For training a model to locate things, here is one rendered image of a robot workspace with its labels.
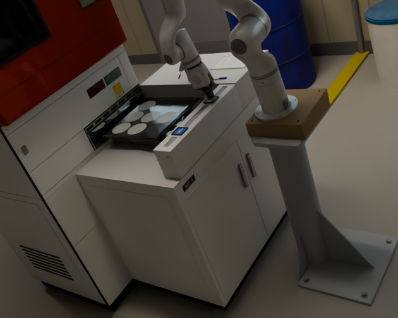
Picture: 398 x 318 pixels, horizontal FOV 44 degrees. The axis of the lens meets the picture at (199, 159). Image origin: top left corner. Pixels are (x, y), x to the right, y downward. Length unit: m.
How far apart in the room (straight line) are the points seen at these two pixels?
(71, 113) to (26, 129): 0.25
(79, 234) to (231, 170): 0.81
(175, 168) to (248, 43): 0.58
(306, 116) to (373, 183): 1.13
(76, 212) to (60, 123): 0.45
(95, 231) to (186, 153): 0.77
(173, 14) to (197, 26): 3.27
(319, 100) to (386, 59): 1.80
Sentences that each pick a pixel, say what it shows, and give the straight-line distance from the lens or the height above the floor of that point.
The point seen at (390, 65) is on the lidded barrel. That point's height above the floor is 0.20.
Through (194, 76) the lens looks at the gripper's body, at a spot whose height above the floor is 1.10.
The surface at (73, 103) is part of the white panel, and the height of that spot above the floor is 1.11.
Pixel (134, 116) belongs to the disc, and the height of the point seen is 0.90.
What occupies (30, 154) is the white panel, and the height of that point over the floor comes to 1.04.
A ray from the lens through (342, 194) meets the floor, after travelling 3.03.
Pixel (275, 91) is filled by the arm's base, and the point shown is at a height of 1.00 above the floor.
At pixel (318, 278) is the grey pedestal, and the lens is 2.56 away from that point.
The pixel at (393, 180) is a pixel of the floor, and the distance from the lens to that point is 3.08.
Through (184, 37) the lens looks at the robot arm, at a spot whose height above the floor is 1.28.
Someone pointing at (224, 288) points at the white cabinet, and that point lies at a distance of 2.44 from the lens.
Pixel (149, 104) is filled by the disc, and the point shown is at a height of 0.90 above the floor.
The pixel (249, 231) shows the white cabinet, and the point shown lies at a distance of 2.54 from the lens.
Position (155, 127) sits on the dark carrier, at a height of 0.90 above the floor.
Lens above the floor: 1.89
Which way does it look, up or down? 30 degrees down
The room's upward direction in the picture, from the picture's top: 21 degrees counter-clockwise
